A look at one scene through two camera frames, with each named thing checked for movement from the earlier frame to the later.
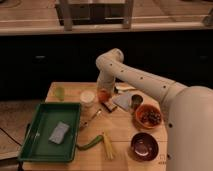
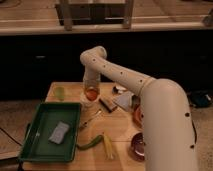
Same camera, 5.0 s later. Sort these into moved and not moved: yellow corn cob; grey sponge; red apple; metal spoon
Moved: red apple
Not moved: grey sponge; yellow corn cob; metal spoon
